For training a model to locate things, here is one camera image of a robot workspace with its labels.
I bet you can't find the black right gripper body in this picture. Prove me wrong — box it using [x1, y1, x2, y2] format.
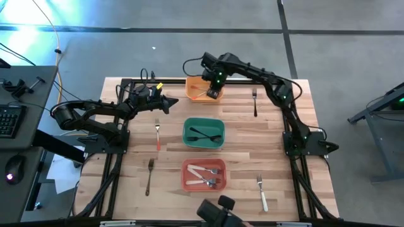
[201, 64, 227, 91]

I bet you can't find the white paper sheet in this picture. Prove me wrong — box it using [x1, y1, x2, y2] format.
[46, 145, 86, 195]

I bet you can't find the white-handled fork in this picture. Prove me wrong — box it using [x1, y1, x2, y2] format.
[185, 178, 222, 186]
[256, 174, 270, 212]
[186, 167, 218, 189]
[187, 163, 222, 175]

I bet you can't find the red plastic bin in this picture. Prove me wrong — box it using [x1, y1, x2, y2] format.
[180, 158, 228, 192]

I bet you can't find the black clamp tool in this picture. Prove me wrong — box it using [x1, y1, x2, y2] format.
[1, 76, 46, 98]

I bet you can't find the silver metal bracket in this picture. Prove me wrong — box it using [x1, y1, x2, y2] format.
[276, 221, 312, 227]
[100, 220, 136, 227]

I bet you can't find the blue-grey legged workbench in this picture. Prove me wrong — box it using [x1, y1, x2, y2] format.
[347, 81, 404, 184]

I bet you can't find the black computer mouse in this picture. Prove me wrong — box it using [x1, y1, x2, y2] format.
[4, 154, 26, 185]

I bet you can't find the green plastic bin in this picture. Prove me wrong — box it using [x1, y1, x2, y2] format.
[182, 117, 226, 149]

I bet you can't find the dark grey desk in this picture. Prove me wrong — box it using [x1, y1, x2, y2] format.
[0, 65, 59, 224]

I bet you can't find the yellow cable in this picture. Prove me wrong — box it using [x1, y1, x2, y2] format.
[31, 0, 64, 105]

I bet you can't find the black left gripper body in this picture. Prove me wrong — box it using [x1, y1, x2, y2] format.
[128, 84, 165, 115]

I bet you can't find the black desk beam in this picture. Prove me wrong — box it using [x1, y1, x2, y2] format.
[33, 129, 86, 164]

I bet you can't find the black keyboard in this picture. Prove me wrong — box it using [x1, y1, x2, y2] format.
[0, 105, 28, 139]

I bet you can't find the orange plastic bin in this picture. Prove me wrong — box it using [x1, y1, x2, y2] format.
[184, 75, 225, 103]

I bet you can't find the black aluminium table frame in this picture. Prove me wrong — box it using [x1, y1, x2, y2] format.
[68, 77, 340, 221]

